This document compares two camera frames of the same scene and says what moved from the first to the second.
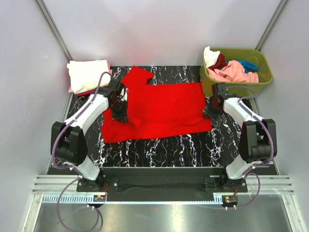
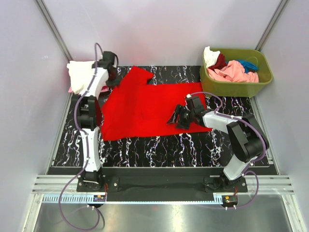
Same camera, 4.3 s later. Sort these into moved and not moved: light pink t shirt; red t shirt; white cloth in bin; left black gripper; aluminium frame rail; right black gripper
Moved: left black gripper; right black gripper
Not moved: aluminium frame rail; red t shirt; light pink t shirt; white cloth in bin
